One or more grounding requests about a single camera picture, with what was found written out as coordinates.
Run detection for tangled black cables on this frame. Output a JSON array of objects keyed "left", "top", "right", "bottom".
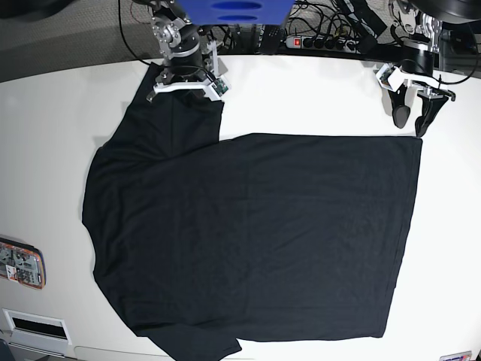
[{"left": 206, "top": 0, "right": 395, "bottom": 53}]

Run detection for white power strip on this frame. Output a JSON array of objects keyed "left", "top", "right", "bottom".
[{"left": 285, "top": 35, "right": 359, "bottom": 53}]

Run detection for blue plastic box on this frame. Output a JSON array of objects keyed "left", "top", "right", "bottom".
[{"left": 176, "top": 0, "right": 295, "bottom": 26}]

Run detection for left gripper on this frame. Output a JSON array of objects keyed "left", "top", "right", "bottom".
[{"left": 389, "top": 65, "right": 456, "bottom": 138}]

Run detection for white table cable grommet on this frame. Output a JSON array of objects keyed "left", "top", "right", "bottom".
[{"left": 2, "top": 308, "right": 72, "bottom": 344}]

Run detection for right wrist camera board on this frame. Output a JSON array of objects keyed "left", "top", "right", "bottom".
[{"left": 212, "top": 77, "right": 229, "bottom": 97}]

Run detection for black office chair base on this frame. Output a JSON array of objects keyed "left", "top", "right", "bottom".
[{"left": 410, "top": 0, "right": 481, "bottom": 24}]

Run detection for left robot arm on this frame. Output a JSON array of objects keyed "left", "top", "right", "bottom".
[{"left": 377, "top": 1, "right": 455, "bottom": 138}]

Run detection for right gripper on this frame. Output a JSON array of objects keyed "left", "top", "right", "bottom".
[{"left": 146, "top": 64, "right": 222, "bottom": 102}]

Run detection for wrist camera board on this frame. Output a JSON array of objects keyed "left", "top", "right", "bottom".
[
  {"left": 212, "top": 77, "right": 229, "bottom": 97},
  {"left": 376, "top": 63, "right": 395, "bottom": 91}
]

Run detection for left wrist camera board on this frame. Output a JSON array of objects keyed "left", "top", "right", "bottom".
[{"left": 376, "top": 63, "right": 395, "bottom": 91}]

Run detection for aluminium frame profile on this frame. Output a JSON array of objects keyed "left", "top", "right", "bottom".
[{"left": 438, "top": 20, "right": 480, "bottom": 78}]

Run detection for black power adapter brick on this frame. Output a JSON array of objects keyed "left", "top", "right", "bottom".
[{"left": 257, "top": 25, "right": 284, "bottom": 55}]

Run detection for black T-shirt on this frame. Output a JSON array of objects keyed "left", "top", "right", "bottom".
[{"left": 82, "top": 65, "right": 422, "bottom": 360}]

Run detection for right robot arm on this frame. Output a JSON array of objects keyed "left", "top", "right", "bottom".
[{"left": 136, "top": 1, "right": 228, "bottom": 102}]

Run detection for red white sticker label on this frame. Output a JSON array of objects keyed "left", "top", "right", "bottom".
[{"left": 439, "top": 350, "right": 472, "bottom": 361}]

